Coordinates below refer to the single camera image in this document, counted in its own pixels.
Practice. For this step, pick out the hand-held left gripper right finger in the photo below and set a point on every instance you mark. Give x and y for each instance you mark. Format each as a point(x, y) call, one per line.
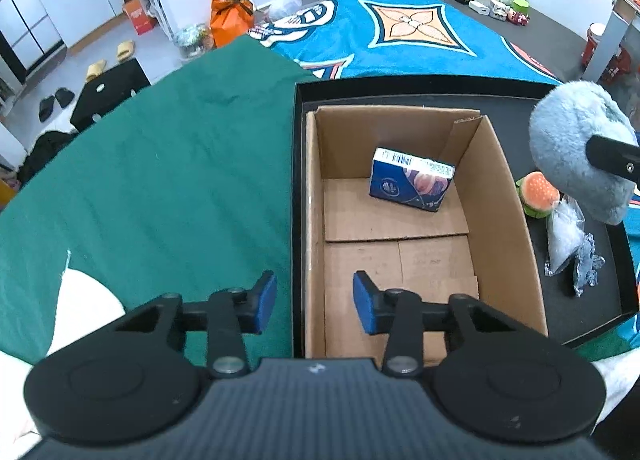
point(362, 305)

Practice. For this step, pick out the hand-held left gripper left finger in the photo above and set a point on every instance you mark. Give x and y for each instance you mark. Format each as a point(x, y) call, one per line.
point(267, 300)

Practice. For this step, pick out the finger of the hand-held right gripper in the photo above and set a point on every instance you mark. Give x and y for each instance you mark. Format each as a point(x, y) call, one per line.
point(615, 157)

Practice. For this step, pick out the fluffy grey-blue plush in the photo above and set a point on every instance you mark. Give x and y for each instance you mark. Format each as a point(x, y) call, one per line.
point(565, 139)

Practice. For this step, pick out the brown cardboard box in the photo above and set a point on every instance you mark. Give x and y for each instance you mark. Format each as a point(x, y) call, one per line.
point(400, 260)

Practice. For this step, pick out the burger plush toy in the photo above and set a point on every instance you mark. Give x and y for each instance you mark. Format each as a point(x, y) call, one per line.
point(537, 192)

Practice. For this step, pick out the clear plastic bag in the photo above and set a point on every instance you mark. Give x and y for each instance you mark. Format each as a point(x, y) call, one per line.
point(562, 235)

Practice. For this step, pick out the blue-grey printed cloth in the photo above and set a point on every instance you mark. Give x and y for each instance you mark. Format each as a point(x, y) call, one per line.
point(587, 265)

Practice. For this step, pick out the black tray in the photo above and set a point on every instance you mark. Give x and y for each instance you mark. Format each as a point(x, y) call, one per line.
point(510, 104)

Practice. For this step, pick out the blue tissue packet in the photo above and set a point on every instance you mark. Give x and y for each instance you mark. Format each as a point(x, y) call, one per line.
point(405, 185)

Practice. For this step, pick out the red basket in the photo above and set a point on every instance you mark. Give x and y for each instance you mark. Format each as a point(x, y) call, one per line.
point(617, 67)

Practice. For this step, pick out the red and white bucket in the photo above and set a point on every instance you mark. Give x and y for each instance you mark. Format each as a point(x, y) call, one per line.
point(592, 42)

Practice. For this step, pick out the red small toys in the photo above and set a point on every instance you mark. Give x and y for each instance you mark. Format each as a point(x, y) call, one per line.
point(517, 18)

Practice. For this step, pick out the green blanket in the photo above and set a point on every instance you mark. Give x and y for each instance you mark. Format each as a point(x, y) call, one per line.
point(150, 164)

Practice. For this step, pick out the small green box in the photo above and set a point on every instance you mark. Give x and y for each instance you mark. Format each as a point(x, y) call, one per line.
point(520, 4)

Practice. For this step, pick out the white bed sheet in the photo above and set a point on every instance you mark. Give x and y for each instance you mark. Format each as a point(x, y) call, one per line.
point(85, 310)

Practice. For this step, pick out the small white box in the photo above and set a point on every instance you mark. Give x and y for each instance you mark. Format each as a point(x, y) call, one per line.
point(480, 7)

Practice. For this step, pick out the black stool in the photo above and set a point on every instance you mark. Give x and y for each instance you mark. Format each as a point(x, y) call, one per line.
point(110, 94)

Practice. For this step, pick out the dark clothes pile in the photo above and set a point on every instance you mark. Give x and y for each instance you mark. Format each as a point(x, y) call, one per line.
point(45, 149)

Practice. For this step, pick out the blue printed blanket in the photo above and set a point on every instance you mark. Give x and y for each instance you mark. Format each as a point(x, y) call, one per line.
point(350, 34)

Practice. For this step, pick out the clear bag of small things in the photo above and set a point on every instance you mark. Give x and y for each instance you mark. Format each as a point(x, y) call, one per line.
point(192, 37)

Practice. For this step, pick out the yellow thing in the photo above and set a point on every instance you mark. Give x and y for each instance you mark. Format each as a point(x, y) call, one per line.
point(6, 192)

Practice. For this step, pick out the orange gift bag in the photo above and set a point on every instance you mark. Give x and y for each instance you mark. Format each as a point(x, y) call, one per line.
point(227, 19)

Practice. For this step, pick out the yellow slipper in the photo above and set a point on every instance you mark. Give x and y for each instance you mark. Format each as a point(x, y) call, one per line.
point(96, 70)
point(125, 49)

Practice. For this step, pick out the black slipper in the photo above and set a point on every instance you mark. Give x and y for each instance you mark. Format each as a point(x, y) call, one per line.
point(47, 108)
point(64, 97)

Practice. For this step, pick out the white plastic bag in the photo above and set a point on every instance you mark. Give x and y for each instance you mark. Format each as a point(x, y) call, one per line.
point(285, 4)

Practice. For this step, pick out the small orange cardboard box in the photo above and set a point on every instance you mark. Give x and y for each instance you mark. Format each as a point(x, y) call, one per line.
point(140, 17)

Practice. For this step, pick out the black-framed sliding door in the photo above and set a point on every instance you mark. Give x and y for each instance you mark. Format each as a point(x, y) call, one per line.
point(25, 24)

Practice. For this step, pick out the white post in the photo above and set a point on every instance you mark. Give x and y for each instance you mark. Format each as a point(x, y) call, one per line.
point(607, 39)

